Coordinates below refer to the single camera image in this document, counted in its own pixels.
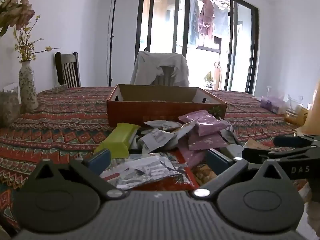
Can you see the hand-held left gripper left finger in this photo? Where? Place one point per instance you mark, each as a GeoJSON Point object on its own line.
{"type": "Point", "coordinates": [100, 158]}

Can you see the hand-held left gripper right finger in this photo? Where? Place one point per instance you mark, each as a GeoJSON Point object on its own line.
{"type": "Point", "coordinates": [217, 161]}

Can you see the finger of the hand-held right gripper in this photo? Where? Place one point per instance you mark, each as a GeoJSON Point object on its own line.
{"type": "Point", "coordinates": [290, 141]}
{"type": "Point", "coordinates": [255, 155]}

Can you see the purple snack packet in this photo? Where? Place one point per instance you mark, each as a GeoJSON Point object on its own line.
{"type": "Point", "coordinates": [205, 122]}
{"type": "Point", "coordinates": [207, 141]}
{"type": "Point", "coordinates": [192, 155]}

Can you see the silver grey printed snack packet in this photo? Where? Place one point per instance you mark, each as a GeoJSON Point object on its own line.
{"type": "Point", "coordinates": [142, 170]}

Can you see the orange cardboard box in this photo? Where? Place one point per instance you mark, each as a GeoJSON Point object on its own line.
{"type": "Point", "coordinates": [150, 110]}

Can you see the person's right forearm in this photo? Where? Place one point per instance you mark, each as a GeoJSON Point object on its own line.
{"type": "Point", "coordinates": [313, 215]}

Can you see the tan snack packet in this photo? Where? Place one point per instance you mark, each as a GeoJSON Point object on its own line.
{"type": "Point", "coordinates": [255, 143]}

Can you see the glass jar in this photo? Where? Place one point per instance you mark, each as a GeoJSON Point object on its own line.
{"type": "Point", "coordinates": [295, 115]}

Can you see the crumpled silver snack packet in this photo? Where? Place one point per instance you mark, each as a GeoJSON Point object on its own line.
{"type": "Point", "coordinates": [228, 135]}

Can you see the yellow green snack packet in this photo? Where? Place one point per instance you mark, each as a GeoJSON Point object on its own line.
{"type": "Point", "coordinates": [120, 137]}

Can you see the orange tan blurred object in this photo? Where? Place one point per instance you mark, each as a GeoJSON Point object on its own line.
{"type": "Point", "coordinates": [312, 112]}

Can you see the purple tissue pack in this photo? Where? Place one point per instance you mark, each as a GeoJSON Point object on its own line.
{"type": "Point", "coordinates": [271, 105]}

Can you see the clear glass bottle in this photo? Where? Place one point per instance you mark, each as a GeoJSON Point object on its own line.
{"type": "Point", "coordinates": [269, 92]}

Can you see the white grey printed snack packet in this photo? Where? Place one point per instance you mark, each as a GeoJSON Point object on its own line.
{"type": "Point", "coordinates": [156, 140]}

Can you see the white zigzag edged snack packet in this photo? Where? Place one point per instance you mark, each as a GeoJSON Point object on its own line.
{"type": "Point", "coordinates": [160, 124]}

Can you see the yellow crumpled bag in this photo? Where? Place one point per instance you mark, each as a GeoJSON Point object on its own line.
{"type": "Point", "coordinates": [208, 80]}

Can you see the tan upright bag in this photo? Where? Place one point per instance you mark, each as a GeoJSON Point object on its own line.
{"type": "Point", "coordinates": [217, 77]}

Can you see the jacket draped chair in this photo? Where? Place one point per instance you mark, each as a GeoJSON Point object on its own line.
{"type": "Point", "coordinates": [166, 76]}

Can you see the floral ceramic vase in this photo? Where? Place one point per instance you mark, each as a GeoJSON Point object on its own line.
{"type": "Point", "coordinates": [27, 90]}

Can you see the dark wooden slatted chair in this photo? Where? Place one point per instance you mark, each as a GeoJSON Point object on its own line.
{"type": "Point", "coordinates": [58, 67]}

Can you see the grey floral patterned container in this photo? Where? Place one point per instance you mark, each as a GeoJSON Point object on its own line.
{"type": "Point", "coordinates": [8, 110]}

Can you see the white jacket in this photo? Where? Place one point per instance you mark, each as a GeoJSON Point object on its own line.
{"type": "Point", "coordinates": [147, 65]}

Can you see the white paper card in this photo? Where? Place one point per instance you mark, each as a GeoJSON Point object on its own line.
{"type": "Point", "coordinates": [11, 87]}

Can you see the dark maroon hanging cloth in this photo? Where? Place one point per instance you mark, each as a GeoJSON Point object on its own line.
{"type": "Point", "coordinates": [217, 41]}

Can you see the yellow flower branches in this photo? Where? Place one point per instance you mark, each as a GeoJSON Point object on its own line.
{"type": "Point", "coordinates": [25, 47]}

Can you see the light blue hanging garment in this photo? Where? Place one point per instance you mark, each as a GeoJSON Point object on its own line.
{"type": "Point", "coordinates": [221, 21]}

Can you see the blue denim hanging garment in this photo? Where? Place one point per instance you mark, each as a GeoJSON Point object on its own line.
{"type": "Point", "coordinates": [193, 22]}

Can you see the pink artificial flowers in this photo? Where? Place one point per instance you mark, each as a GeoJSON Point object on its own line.
{"type": "Point", "coordinates": [22, 12]}

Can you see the beige hanging garment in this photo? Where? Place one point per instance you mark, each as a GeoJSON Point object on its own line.
{"type": "Point", "coordinates": [162, 0]}

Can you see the black sliding door frame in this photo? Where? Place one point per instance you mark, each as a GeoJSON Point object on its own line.
{"type": "Point", "coordinates": [253, 55]}

